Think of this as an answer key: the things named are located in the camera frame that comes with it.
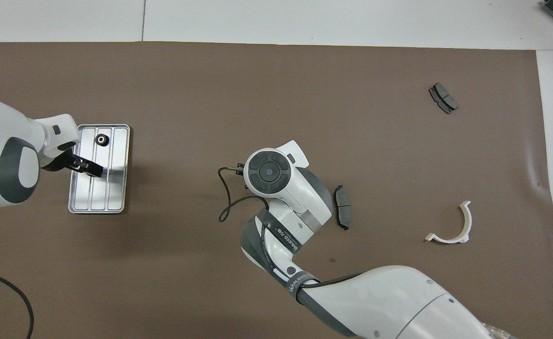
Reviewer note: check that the silver metal tray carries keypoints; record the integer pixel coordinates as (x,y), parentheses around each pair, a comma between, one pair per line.
(111,188)

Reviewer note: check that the large black bearing gear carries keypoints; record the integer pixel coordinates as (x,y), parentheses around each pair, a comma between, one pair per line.
(101,140)

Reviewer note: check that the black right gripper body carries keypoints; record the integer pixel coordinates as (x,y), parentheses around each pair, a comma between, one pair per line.
(245,181)

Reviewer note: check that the white curved plastic clip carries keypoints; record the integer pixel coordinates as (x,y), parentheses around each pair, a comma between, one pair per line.
(448,239)

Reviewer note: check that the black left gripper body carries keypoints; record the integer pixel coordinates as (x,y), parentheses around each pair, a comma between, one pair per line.
(62,161)

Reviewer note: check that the brown table mat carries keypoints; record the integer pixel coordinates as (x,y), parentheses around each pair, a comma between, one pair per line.
(257,94)

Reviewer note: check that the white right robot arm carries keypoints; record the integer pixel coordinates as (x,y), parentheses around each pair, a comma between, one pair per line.
(285,183)

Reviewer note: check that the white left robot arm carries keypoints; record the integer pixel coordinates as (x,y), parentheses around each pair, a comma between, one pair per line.
(3,155)

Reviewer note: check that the long dark brake pad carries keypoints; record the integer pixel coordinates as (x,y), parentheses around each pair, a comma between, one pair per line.
(343,207)

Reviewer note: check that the short dark brake pad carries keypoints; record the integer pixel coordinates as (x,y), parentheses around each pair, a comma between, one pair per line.
(443,98)

